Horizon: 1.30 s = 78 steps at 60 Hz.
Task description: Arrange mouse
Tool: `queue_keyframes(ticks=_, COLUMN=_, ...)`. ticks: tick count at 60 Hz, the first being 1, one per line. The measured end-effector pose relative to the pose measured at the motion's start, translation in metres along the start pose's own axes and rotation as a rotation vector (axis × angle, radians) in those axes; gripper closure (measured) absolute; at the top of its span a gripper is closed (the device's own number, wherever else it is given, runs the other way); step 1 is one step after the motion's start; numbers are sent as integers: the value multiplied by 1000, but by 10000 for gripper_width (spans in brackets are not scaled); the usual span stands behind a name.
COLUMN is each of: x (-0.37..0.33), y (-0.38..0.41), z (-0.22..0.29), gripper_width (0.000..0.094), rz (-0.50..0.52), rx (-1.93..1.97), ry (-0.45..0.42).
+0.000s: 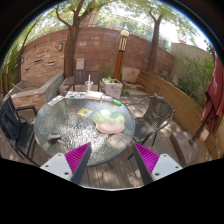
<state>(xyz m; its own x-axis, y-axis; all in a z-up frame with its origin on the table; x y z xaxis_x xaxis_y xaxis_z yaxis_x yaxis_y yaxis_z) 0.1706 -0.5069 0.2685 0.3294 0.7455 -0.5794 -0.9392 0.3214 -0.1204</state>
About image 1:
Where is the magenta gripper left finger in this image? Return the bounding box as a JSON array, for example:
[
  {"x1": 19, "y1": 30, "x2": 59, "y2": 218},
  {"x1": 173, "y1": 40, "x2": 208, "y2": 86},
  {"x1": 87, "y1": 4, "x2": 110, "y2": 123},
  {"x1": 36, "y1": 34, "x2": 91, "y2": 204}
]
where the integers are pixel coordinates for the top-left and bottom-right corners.
[{"x1": 41, "y1": 143, "x2": 92, "y2": 185}]

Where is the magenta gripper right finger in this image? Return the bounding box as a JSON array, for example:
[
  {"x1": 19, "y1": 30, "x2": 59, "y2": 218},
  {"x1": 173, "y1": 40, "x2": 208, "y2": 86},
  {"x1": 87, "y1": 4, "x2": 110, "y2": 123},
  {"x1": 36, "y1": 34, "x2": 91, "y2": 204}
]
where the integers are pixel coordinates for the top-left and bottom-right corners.
[{"x1": 133, "y1": 143, "x2": 182, "y2": 185}]

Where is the pastel cloud mouse pad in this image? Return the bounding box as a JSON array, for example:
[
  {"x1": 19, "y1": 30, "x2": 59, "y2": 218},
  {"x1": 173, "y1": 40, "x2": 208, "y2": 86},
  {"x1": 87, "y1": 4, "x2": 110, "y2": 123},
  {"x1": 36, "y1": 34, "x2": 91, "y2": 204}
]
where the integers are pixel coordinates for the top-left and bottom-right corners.
[{"x1": 93, "y1": 109, "x2": 125, "y2": 134}]

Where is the umbrella base block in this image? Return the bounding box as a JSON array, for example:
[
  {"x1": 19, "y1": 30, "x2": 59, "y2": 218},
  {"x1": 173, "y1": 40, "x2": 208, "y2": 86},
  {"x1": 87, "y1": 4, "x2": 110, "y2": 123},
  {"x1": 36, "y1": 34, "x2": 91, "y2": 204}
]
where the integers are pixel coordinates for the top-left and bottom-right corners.
[{"x1": 170, "y1": 131, "x2": 211, "y2": 167}]

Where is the round glass patio table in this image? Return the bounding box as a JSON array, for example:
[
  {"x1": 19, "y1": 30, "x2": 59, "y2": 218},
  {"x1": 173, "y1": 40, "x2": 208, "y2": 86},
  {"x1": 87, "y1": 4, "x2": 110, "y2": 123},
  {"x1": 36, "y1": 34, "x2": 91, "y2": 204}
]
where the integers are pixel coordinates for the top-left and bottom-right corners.
[{"x1": 34, "y1": 97, "x2": 135, "y2": 166}]

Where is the yellow sticky note pad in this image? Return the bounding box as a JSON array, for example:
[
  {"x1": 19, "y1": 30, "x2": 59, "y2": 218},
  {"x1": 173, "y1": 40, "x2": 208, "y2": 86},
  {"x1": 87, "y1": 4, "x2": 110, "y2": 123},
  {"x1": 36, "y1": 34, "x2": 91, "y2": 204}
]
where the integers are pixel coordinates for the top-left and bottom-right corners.
[{"x1": 78, "y1": 108, "x2": 92, "y2": 117}]

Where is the black wicker chair right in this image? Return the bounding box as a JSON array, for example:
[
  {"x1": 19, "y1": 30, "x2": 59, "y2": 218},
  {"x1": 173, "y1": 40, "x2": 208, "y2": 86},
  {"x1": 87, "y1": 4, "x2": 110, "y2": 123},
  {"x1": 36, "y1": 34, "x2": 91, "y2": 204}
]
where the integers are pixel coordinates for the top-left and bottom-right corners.
[{"x1": 132, "y1": 94, "x2": 174, "y2": 145}]

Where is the black patio chair left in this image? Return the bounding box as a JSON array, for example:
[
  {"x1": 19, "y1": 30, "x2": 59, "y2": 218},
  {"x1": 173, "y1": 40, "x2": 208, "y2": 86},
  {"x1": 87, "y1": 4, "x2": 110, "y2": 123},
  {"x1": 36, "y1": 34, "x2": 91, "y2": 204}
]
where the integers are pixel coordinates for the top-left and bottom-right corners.
[{"x1": 0, "y1": 97, "x2": 38, "y2": 166}]

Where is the white remote on table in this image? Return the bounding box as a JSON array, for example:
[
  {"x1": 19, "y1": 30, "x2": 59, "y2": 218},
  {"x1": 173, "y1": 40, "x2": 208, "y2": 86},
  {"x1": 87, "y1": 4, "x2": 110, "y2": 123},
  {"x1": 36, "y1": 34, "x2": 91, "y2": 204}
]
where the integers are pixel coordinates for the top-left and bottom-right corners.
[{"x1": 48, "y1": 95, "x2": 64, "y2": 106}]

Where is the open book on table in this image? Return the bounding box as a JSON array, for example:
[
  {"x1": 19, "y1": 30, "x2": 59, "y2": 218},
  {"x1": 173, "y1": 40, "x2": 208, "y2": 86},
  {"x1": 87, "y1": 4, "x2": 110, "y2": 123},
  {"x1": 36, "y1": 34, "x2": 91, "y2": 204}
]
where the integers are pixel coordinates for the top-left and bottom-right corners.
[{"x1": 65, "y1": 91, "x2": 103, "y2": 100}]

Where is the green marker pen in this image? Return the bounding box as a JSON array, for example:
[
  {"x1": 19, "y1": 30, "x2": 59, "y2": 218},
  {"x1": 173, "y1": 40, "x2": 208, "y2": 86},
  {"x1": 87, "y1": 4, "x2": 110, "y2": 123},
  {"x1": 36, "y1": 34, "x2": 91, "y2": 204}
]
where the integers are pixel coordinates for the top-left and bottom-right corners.
[{"x1": 112, "y1": 99, "x2": 122, "y2": 106}]

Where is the clear plastic cup with straw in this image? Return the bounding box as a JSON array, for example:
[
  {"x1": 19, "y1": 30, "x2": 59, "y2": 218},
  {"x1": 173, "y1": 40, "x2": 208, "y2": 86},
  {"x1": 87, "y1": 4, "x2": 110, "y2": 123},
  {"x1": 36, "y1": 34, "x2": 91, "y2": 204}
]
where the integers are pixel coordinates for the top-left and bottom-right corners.
[{"x1": 85, "y1": 75, "x2": 93, "y2": 92}]

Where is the closed red patio umbrella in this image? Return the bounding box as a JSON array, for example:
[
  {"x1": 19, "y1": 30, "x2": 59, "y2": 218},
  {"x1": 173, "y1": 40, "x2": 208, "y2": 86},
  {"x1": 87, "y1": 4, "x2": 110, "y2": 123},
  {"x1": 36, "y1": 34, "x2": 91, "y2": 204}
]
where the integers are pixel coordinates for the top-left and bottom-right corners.
[{"x1": 201, "y1": 54, "x2": 224, "y2": 132}]

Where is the white square planter box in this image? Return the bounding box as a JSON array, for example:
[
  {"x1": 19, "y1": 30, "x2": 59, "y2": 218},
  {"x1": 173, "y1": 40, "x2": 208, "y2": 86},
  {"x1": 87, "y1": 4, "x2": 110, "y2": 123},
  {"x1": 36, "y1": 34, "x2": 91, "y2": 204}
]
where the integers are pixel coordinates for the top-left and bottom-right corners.
[{"x1": 102, "y1": 78, "x2": 123, "y2": 99}]

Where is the dark chair behind table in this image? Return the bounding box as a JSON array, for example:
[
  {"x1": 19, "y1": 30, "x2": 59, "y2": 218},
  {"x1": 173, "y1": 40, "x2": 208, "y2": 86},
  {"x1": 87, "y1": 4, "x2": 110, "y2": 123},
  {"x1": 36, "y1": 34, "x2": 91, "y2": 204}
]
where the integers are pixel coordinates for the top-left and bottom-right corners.
[{"x1": 63, "y1": 70, "x2": 101, "y2": 94}]

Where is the right tree trunk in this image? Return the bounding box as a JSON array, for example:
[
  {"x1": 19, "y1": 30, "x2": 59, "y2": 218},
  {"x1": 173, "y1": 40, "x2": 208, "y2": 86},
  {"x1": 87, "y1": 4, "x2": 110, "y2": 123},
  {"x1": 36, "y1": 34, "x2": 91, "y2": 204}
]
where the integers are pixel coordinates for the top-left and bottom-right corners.
[{"x1": 147, "y1": 10, "x2": 163, "y2": 73}]

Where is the tree trunk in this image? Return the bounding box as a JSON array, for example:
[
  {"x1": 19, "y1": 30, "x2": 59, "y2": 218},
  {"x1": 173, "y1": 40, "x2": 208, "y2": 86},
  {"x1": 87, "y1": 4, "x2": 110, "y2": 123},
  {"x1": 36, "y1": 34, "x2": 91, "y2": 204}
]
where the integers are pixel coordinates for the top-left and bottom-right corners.
[
  {"x1": 147, "y1": 10, "x2": 163, "y2": 73},
  {"x1": 55, "y1": 0, "x2": 85, "y2": 78}
]

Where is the left tree trunk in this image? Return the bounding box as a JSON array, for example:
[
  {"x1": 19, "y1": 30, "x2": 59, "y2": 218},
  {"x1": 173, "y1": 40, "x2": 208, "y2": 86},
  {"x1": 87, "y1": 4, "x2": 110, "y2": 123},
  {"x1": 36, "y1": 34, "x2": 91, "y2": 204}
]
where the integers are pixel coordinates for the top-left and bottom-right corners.
[{"x1": 55, "y1": 0, "x2": 85, "y2": 78}]

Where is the wooden lamp post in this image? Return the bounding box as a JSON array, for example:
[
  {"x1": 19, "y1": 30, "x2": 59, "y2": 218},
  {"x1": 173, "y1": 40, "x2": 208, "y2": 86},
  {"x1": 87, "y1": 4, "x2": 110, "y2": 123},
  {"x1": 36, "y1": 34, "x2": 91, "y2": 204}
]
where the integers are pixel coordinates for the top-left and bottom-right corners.
[{"x1": 113, "y1": 30, "x2": 129, "y2": 80}]

